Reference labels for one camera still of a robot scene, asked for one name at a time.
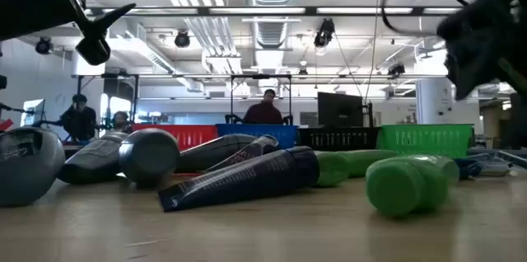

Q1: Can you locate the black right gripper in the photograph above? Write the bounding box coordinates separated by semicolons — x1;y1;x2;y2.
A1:
436;0;527;101

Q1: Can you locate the green plastic basket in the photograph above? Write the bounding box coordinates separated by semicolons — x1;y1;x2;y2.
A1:
375;124;475;160

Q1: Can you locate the blue plastic basket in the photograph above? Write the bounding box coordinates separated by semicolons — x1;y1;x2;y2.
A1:
215;123;299;150

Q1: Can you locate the red plastic basket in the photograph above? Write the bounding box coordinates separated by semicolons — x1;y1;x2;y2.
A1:
131;123;219;152

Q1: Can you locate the grey bottle round base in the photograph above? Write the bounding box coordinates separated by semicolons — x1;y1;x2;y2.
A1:
118;128;181;189

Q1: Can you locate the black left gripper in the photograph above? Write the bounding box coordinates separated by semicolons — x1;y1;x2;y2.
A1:
0;0;138;67

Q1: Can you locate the black overhead frame bar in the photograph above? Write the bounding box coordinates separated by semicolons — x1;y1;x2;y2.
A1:
84;5;464;17

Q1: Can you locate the person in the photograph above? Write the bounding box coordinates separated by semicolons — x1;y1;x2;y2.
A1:
242;88;285;125
110;110;133;134
60;93;98;143

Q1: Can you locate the small dark tube red print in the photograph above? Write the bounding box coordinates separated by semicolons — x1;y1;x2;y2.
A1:
204;134;281;173

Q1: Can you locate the black plastic basket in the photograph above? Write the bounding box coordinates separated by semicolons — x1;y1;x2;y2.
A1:
296;126;382;152

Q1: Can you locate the white round pillar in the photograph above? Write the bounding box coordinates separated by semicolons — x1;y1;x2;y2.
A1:
415;77;454;125

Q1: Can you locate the dark grey bottle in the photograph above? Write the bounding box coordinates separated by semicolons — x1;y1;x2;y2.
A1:
175;133;259;174

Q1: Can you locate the large grey bottle white print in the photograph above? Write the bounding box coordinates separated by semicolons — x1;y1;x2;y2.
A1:
0;126;66;208

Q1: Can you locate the small lit monitor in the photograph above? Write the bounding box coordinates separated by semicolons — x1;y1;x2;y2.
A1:
21;98;46;128

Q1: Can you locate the large navy tube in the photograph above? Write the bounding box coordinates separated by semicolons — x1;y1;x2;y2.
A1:
157;145;321;213

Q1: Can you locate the black ceiling spotlight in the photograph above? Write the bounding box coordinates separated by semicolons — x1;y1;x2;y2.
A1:
387;62;407;77
174;30;191;49
35;36;54;55
313;17;336;49

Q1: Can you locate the green bottle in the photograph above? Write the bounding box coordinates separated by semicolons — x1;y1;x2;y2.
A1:
315;150;352;188
338;149;399;179
365;154;460;218

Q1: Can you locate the black computer monitor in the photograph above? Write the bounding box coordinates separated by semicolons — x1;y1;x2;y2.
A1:
317;91;365;129

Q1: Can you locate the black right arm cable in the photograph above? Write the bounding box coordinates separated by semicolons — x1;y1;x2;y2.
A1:
380;0;473;36

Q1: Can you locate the grey bottle with label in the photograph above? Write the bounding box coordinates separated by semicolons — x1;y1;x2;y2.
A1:
56;131;129;185

